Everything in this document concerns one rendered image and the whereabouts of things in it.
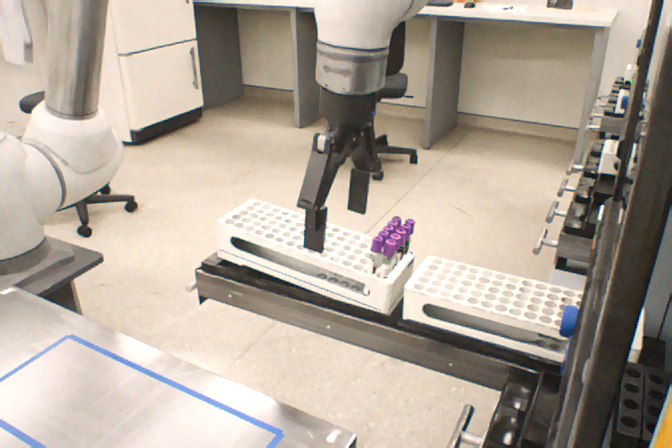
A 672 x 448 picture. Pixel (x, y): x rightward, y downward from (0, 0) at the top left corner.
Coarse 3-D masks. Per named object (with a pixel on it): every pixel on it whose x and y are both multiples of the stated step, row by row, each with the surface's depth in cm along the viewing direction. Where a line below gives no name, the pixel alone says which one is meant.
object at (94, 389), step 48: (0, 336) 75; (48, 336) 75; (96, 336) 75; (0, 384) 67; (48, 384) 67; (96, 384) 67; (144, 384) 67; (192, 384) 67; (0, 432) 60; (48, 432) 60; (96, 432) 60; (144, 432) 61; (192, 432) 61; (240, 432) 61; (288, 432) 61; (336, 432) 61
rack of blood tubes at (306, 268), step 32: (224, 224) 88; (256, 224) 90; (288, 224) 90; (224, 256) 91; (256, 256) 88; (288, 256) 93; (320, 256) 84; (352, 256) 84; (352, 288) 84; (384, 288) 79
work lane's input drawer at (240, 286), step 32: (192, 288) 98; (224, 288) 91; (256, 288) 88; (288, 288) 86; (288, 320) 88; (320, 320) 85; (352, 320) 82; (384, 320) 80; (384, 352) 81; (416, 352) 79; (448, 352) 76; (480, 352) 75; (512, 352) 73; (480, 384) 76
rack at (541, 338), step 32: (416, 288) 78; (448, 288) 79; (480, 288) 79; (512, 288) 79; (544, 288) 78; (416, 320) 79; (448, 320) 80; (480, 320) 80; (512, 320) 72; (544, 320) 72; (640, 320) 71; (544, 352) 71; (640, 352) 66
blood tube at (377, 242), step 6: (372, 240) 78; (378, 240) 78; (372, 246) 78; (378, 246) 78; (372, 252) 79; (378, 252) 78; (372, 258) 79; (372, 264) 79; (372, 270) 80; (366, 288) 81; (366, 294) 82
